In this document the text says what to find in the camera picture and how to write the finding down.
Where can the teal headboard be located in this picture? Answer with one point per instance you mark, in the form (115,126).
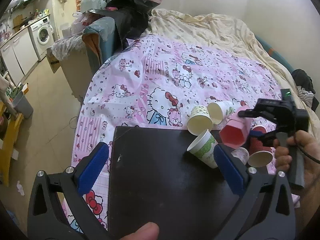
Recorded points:
(274,54)

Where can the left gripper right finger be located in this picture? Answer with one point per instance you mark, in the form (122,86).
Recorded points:
(265,208)

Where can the red ribbed paper cup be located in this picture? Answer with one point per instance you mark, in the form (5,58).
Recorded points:
(259,155)

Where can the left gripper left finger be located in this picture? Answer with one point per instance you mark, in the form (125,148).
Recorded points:
(46,218)

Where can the white kitchen cabinet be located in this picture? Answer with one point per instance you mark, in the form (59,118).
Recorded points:
(19,55)

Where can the black square board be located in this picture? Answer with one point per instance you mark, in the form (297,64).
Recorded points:
(154,179)

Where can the person's left hand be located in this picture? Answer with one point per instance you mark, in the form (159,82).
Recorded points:
(149,231)

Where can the pink Hello Kitty sheet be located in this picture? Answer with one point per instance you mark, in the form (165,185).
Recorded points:
(156,82)

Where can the striped black white garment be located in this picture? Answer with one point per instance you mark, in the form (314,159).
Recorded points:
(305,95)

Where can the grey trash bin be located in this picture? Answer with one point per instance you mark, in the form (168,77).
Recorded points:
(22,105)

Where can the white washing machine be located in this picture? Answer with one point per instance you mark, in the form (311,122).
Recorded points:
(41,34)

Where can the white plastic bag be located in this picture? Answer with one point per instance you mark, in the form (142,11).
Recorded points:
(86,5)

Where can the person's right hand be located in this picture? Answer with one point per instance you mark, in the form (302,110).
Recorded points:
(309,149)

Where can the black clothes pile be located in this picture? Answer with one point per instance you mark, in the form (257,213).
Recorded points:
(131,17)

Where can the plain white paper cup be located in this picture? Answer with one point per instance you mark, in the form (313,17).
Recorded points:
(219,111)

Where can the cream yellow blanket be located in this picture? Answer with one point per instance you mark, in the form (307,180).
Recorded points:
(229,34)

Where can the pink faceted paper cup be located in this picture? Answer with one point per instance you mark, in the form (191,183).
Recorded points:
(235,132)

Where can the yellow patterned paper cup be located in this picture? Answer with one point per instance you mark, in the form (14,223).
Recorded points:
(199,120)

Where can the yellow wooden shelf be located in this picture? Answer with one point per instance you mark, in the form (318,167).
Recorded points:
(7,148)

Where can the white green-leaf paper cup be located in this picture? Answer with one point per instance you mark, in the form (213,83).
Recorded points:
(203,148)

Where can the white Hello Kitty cup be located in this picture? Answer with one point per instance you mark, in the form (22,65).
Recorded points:
(242,154)

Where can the teal bed footboard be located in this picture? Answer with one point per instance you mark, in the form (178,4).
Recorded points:
(99,41)

